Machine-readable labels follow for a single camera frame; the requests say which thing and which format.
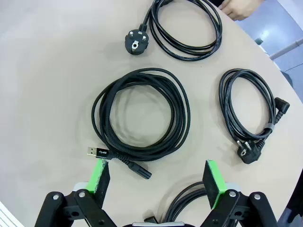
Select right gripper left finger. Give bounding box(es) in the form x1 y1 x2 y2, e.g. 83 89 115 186
34 158 119 227

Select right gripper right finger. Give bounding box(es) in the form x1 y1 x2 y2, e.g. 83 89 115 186
201 159 279 227

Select black braided USB extension cable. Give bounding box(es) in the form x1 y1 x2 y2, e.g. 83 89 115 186
85 68 191 181
143 181 209 224

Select black power cable angled plug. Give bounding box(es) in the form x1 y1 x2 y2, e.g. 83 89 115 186
219 68 291 165

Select black cables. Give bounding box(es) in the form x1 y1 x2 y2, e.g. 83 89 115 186
125 0 223 62

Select person's left hand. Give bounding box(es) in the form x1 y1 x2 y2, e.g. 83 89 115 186
219 0 256 21

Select white slatted platform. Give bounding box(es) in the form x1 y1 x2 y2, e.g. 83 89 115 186
0 201 23 227

